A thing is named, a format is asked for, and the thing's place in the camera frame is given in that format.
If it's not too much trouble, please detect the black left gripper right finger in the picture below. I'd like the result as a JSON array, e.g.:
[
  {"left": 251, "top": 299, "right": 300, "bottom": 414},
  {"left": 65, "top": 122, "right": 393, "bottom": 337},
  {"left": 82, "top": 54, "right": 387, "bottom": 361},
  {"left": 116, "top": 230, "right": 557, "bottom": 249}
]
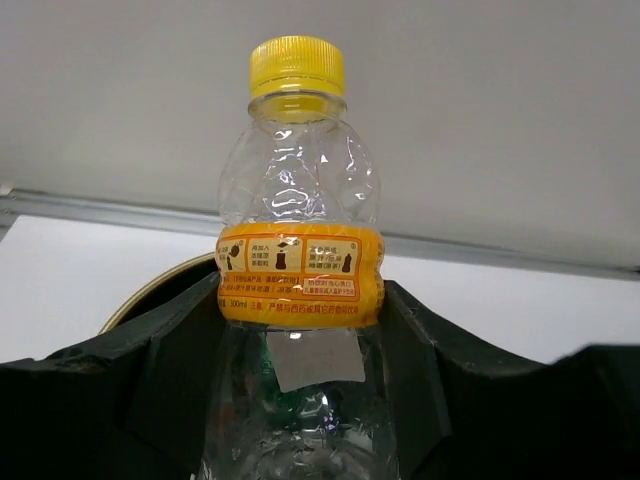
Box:
[{"left": 380, "top": 281, "right": 639, "bottom": 479}]

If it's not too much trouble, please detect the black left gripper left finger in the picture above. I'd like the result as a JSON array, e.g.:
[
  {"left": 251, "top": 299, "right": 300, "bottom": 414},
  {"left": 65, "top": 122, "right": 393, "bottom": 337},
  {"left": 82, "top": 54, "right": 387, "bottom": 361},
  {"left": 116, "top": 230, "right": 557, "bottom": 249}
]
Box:
[{"left": 1, "top": 274, "right": 224, "bottom": 479}]

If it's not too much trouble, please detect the clear bottle yellow cap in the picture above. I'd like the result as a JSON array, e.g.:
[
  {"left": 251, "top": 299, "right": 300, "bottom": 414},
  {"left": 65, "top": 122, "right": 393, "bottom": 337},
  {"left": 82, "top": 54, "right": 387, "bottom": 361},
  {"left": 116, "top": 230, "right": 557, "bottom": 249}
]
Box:
[{"left": 198, "top": 35, "right": 400, "bottom": 479}]

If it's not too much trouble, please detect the black bin gold rim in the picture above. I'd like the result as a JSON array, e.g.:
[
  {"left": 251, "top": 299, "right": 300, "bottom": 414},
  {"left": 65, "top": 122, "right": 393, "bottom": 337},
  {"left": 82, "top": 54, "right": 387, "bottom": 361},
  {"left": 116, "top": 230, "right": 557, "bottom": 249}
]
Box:
[{"left": 99, "top": 253, "right": 218, "bottom": 335}]

